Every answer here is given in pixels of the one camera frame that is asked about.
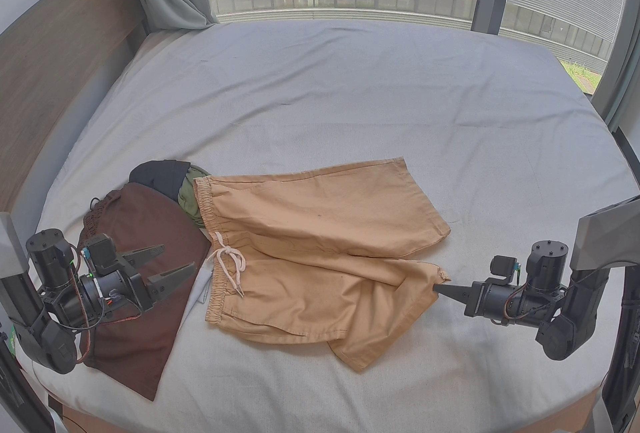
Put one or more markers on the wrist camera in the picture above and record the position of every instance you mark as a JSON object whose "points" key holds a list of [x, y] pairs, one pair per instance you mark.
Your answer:
{"points": [[100, 251], [504, 267]]}

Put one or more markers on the white garment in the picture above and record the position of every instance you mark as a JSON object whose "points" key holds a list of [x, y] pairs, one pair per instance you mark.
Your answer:
{"points": [[200, 291]]}

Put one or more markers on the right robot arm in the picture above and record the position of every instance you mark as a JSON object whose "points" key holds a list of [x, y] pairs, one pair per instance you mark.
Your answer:
{"points": [[575, 321]]}

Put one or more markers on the brown garment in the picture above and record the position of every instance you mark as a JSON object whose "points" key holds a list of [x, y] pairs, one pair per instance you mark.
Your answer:
{"points": [[145, 231]]}

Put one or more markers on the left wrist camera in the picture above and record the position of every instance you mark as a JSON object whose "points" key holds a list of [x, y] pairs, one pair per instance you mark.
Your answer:
{"points": [[100, 251]]}

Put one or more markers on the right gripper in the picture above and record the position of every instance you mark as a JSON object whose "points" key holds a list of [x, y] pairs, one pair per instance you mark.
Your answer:
{"points": [[492, 301]]}

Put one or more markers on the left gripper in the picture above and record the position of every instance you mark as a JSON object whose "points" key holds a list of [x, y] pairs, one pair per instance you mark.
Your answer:
{"points": [[125, 288]]}

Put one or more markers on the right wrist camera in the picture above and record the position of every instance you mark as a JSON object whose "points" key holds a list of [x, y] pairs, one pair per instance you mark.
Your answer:
{"points": [[504, 267]]}

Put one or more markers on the green garment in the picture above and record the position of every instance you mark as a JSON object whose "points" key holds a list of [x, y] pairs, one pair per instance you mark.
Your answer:
{"points": [[189, 198]]}

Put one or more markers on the tan shorts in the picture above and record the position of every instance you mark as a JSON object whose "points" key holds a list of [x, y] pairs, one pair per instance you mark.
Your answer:
{"points": [[300, 241]]}

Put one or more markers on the black garment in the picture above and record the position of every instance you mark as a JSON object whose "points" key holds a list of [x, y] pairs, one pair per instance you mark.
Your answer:
{"points": [[155, 178]]}

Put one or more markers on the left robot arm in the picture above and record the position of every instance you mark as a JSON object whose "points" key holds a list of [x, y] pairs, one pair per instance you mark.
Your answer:
{"points": [[50, 261]]}

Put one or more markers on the bed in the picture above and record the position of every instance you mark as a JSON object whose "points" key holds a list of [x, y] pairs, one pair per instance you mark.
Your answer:
{"points": [[350, 96]]}

